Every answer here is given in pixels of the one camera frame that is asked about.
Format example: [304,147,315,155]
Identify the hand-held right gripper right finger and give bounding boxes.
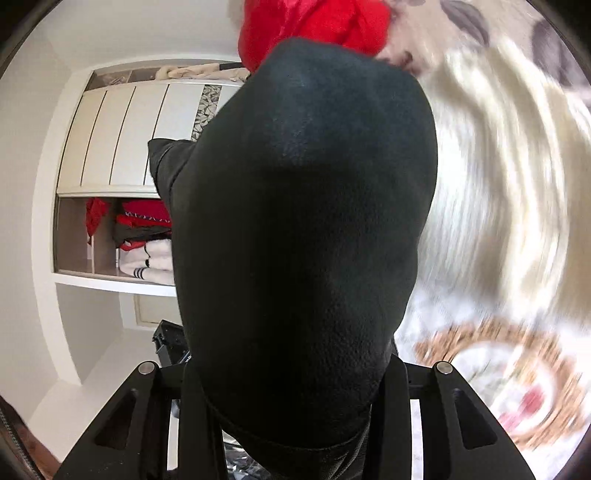
[365,355,539,480]

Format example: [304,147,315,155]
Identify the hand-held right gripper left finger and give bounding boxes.
[53,361,227,480]

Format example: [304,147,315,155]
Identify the black leather jacket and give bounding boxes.
[148,38,438,480]

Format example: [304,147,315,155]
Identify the red hanging clothes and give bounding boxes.
[85,198,172,245]

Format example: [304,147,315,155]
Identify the white striped folded garment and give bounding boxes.
[117,240,176,286]

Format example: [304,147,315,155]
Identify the white diamond-patterned mat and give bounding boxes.
[392,41,591,476]

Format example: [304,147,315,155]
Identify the white sliding-door wardrobe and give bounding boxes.
[51,62,250,333]

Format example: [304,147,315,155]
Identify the cream cloth bundle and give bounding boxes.
[154,64,250,84]

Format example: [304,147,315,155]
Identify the red quilt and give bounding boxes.
[238,0,398,75]

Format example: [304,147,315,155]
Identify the purple floral blanket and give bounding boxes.
[376,0,587,93]

